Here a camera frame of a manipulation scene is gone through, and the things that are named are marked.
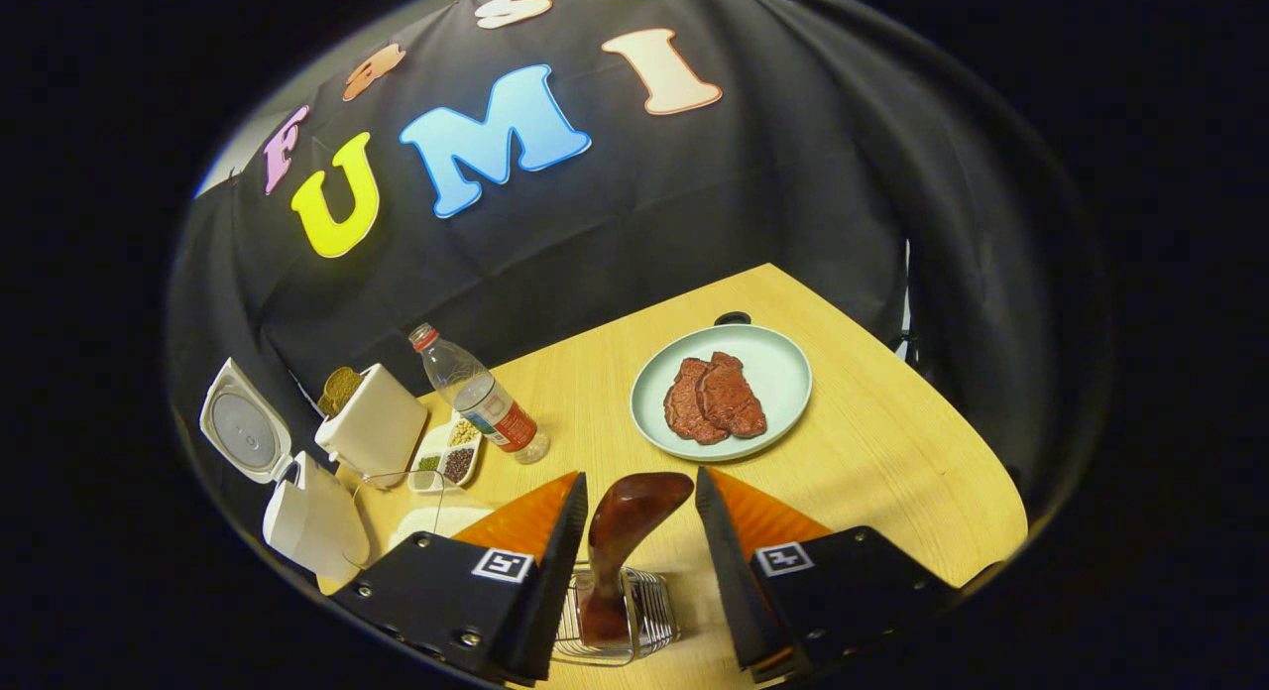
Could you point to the clear plastic bottle red label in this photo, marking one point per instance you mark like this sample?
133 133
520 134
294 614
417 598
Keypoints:
486 402

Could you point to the brown bread slice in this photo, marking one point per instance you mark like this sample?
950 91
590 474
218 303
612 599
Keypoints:
339 391

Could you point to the white toaster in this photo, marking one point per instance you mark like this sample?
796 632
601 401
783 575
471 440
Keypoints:
382 427

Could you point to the brown wooden spoon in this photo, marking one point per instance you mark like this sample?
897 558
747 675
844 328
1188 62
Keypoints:
634 507

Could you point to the white divided grain dish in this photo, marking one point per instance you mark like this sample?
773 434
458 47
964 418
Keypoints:
454 462

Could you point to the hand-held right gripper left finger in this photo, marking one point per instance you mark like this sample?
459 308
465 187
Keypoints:
540 591

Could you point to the black backdrop cloth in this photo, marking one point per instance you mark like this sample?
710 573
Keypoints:
694 194

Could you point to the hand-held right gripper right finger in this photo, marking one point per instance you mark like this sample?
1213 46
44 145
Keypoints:
734 581

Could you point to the pale green plate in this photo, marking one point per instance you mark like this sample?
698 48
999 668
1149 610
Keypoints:
778 373

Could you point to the white rice cooker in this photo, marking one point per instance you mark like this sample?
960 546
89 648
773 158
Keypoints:
312 521

